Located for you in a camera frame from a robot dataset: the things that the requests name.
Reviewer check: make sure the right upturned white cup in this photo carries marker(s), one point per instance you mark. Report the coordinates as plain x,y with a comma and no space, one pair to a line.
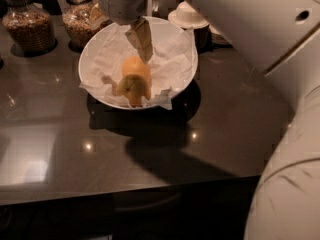
216,37

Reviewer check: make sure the left upturned white cup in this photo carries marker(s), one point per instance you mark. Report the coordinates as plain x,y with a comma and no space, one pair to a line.
187,17

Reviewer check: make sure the glass cereal jar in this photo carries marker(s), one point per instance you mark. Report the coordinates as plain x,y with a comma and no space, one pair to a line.
82,19
30,27

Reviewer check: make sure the white bowl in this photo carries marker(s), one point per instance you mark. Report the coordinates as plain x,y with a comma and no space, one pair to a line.
96,50

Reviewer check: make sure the orange fruit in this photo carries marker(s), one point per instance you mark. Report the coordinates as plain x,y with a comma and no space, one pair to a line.
133,65

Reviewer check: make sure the left glass cereal jar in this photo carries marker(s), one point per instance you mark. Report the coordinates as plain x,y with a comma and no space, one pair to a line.
30,27

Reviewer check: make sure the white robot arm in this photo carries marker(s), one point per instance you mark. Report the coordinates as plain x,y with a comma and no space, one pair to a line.
281,39

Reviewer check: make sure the right glass cereal jar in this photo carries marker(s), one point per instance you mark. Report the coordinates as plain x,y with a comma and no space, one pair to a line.
82,19

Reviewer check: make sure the upturned white cup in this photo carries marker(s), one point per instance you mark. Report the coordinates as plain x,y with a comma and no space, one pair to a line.
187,17
216,37

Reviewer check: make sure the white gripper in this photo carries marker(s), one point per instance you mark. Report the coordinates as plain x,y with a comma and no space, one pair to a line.
122,8

